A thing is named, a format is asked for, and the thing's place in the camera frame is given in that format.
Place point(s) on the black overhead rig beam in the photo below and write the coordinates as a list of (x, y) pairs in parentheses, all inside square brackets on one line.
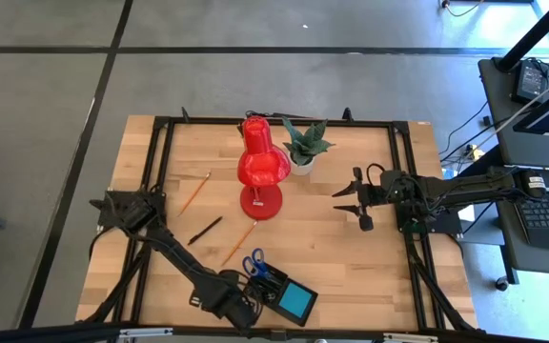
[(41, 333)]

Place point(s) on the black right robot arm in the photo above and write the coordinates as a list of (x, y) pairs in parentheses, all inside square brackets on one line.
[(446, 188)]

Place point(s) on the blue sticky note pad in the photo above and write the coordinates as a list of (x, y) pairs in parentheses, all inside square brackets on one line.
[(297, 300)]

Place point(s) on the red desk lamp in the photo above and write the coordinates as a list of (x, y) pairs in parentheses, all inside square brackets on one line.
[(261, 162)]

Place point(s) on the black pen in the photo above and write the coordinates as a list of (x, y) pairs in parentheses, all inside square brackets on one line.
[(205, 230)]

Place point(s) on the black mesh desk organizer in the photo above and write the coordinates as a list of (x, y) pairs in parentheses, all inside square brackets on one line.
[(279, 278)]

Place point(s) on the snake plant in white pot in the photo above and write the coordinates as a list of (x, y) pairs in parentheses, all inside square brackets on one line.
[(305, 145)]

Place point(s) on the white paper sheet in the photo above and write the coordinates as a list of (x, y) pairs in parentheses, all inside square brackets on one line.
[(467, 212)]

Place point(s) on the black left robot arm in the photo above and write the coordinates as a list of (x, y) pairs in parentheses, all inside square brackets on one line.
[(179, 257)]

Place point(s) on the dark grey side desk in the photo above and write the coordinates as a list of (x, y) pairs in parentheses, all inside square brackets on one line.
[(503, 143)]

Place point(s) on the black power supply box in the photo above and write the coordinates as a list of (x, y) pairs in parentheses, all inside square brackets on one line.
[(531, 81)]

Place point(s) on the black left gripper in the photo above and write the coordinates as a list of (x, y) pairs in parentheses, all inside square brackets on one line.
[(236, 307)]

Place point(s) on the black diagonal pole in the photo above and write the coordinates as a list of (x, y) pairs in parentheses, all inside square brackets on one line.
[(536, 33)]

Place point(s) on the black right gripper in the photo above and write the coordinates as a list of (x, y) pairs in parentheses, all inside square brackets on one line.
[(374, 195)]

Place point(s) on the black laptop keyboard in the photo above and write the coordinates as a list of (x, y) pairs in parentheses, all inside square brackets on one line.
[(548, 214)]

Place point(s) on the black aluminium table frame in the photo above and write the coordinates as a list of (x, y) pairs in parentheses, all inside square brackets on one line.
[(208, 121)]

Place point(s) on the orange pencil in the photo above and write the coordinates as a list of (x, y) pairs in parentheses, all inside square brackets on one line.
[(194, 194), (240, 243)]

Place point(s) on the black desk caster wheel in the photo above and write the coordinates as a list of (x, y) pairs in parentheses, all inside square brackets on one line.
[(502, 284)]

